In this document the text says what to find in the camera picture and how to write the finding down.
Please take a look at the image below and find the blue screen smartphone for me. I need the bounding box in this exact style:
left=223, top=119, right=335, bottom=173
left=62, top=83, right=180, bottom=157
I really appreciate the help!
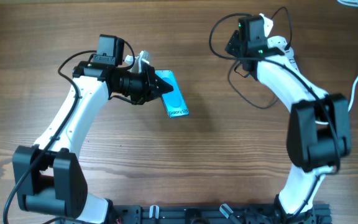
left=155, top=70, right=189, bottom=118

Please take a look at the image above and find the black charger cable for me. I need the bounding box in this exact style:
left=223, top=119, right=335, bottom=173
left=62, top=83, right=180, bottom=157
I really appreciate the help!
left=227, top=6, right=293, bottom=110

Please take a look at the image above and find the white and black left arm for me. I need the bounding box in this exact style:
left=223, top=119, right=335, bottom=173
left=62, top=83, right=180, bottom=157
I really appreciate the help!
left=12, top=61, right=174, bottom=223

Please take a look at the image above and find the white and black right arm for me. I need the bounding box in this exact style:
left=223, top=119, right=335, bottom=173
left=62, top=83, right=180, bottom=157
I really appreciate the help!
left=225, top=14, right=352, bottom=223

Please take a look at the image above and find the white power strip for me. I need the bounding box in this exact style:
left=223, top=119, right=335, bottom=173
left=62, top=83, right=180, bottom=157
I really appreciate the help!
left=267, top=35, right=299, bottom=71

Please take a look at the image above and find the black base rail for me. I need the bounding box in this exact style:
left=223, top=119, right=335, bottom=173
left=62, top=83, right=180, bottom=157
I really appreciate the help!
left=110, top=203, right=332, bottom=224

